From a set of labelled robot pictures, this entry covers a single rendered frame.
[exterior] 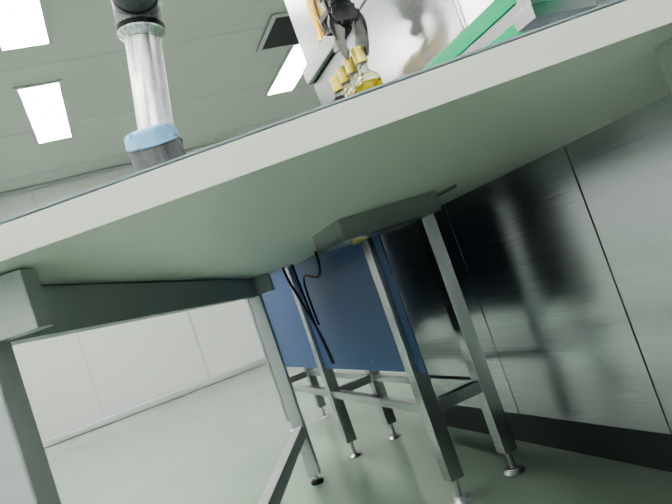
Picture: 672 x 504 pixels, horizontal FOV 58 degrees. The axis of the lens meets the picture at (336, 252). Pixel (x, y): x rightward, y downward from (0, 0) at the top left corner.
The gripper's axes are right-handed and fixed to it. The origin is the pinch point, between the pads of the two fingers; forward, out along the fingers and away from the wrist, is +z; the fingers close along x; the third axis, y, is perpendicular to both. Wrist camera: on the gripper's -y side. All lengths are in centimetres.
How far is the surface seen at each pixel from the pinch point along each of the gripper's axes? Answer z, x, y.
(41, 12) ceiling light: -157, 63, 235
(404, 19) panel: -3.1, -12.3, -6.9
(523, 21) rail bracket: 31, 16, -75
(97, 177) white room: -151, 49, 584
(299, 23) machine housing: -39, -15, 60
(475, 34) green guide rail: 21, 4, -50
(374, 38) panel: -6.9, -12.1, 10.0
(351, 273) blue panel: 54, 13, 21
